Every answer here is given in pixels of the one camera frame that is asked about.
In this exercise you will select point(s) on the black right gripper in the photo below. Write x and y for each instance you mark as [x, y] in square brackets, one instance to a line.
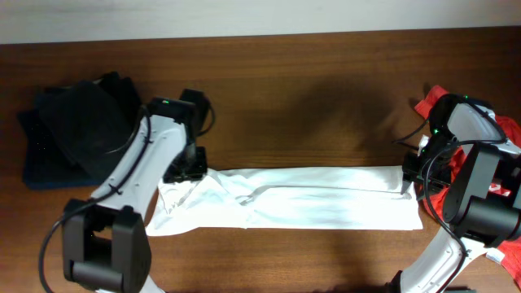
[411, 172]

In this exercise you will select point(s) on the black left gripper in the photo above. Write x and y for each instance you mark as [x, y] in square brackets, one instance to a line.
[194, 173]

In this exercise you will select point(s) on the white t-shirt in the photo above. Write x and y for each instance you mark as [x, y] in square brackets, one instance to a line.
[313, 198]

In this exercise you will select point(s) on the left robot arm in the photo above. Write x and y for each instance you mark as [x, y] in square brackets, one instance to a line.
[105, 247]

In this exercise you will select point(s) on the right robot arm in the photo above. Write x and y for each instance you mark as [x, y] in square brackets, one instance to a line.
[470, 157]

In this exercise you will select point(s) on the red t-shirt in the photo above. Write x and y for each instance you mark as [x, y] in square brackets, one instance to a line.
[510, 250]

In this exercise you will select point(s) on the black folded garment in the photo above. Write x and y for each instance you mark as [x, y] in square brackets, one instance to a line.
[91, 122]

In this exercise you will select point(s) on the dark navy folded garment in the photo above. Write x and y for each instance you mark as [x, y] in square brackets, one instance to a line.
[46, 167]

